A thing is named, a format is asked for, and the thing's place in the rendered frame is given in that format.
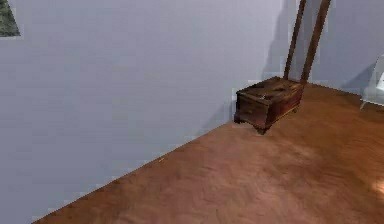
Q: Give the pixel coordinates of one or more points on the dark brown wooden chest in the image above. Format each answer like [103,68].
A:
[266,101]

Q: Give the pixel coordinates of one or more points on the white chair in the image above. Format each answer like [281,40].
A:
[376,88]

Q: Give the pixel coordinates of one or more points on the dark green framed picture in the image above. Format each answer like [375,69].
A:
[6,21]

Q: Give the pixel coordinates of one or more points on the brown wooden post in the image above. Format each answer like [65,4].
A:
[315,40]
[294,40]

